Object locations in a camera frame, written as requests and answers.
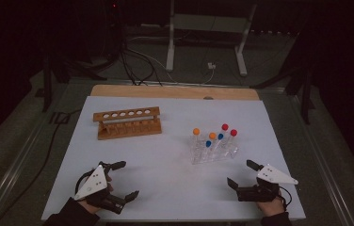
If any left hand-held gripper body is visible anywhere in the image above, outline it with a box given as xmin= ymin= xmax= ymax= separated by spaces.
xmin=73 ymin=165 xmax=126 ymax=215

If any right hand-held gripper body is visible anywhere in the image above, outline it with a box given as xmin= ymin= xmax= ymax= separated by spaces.
xmin=236 ymin=164 xmax=299 ymax=202

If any clear acrylic test tube rack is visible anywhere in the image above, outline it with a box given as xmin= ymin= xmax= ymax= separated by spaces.
xmin=189 ymin=135 xmax=239 ymax=166

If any wooden test tube rack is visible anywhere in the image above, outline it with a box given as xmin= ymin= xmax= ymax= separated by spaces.
xmin=92 ymin=106 xmax=163 ymax=141

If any red capped test tube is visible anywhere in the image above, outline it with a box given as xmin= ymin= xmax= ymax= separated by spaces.
xmin=228 ymin=128 xmax=239 ymax=152
xmin=220 ymin=122 xmax=230 ymax=142

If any person's left hand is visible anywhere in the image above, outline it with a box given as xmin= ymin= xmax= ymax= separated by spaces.
xmin=80 ymin=200 xmax=102 ymax=216

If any person's right hand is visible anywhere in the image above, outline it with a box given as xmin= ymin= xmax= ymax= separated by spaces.
xmin=256 ymin=196 xmax=286 ymax=218

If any white paper sheet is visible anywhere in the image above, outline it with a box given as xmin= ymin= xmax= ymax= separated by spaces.
xmin=40 ymin=95 xmax=307 ymax=222

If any long power strip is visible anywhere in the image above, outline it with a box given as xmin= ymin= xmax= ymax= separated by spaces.
xmin=249 ymin=28 xmax=294 ymax=36

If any left hand-held gripper cable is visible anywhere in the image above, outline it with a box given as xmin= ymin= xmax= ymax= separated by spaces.
xmin=74 ymin=169 xmax=103 ymax=196

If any hand-held gripper cable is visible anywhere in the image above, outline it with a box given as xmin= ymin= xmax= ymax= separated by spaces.
xmin=74 ymin=169 xmax=103 ymax=196
xmin=278 ymin=186 xmax=293 ymax=211

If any right hand-held gripper cable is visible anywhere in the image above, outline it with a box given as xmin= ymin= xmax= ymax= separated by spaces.
xmin=278 ymin=186 xmax=293 ymax=211

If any black floor cable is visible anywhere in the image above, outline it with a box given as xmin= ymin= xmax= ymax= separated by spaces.
xmin=0 ymin=107 xmax=84 ymax=226

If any black cable bundle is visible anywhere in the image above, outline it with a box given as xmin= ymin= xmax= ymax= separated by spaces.
xmin=120 ymin=43 xmax=164 ymax=87

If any white cable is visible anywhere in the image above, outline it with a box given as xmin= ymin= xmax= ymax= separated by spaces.
xmin=127 ymin=48 xmax=217 ymax=86

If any white metal stand frame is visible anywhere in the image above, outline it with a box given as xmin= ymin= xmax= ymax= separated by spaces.
xmin=165 ymin=0 xmax=258 ymax=77

